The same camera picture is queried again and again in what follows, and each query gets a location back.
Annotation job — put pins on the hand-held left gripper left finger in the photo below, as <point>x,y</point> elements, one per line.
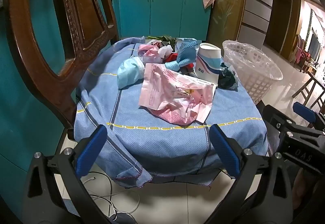
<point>91,150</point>

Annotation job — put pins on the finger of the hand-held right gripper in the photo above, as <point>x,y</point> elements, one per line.
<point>279,122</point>
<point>303,112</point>

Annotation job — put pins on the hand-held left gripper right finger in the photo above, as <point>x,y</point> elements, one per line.
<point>224,150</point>

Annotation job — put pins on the white plastic basket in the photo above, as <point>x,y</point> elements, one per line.
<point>256,86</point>

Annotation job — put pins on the clear plastic bag liner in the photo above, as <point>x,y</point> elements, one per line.
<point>254,61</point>

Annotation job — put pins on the dark green plastic bag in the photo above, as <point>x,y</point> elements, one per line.
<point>227,78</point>

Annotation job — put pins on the large pink plastic bag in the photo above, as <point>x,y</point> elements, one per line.
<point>172,86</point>

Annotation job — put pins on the light blue face mask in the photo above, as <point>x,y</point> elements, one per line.
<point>129,74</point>

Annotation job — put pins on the white striped paper cup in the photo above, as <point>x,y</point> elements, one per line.
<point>207,66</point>

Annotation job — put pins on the light blue cloth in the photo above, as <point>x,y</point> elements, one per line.
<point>185,53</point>

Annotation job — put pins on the small pink plastic bag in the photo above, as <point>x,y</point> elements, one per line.
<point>148,52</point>

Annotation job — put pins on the person's right forearm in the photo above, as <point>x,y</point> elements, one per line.
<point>303,193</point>

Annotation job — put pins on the wooden stool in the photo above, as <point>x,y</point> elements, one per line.
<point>311,86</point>

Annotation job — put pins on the distant wooden chair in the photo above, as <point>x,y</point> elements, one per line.
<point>302,53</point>

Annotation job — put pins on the blue woven tablecloth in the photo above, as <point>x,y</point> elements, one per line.
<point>152,142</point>

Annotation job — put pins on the flat television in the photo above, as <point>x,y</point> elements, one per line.
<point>313,47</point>

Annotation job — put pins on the teal side counter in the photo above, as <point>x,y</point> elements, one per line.
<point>22,112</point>

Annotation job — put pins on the red packet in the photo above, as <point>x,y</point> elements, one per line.
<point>172,57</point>

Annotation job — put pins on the silver refrigerator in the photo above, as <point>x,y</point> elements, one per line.
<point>256,5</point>

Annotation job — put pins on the green vegetable leaves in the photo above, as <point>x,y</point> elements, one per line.
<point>165,38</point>

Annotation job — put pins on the carved wooden chair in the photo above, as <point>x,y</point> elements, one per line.
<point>83,10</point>

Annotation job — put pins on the teal kitchen cabinet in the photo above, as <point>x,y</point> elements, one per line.
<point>162,13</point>

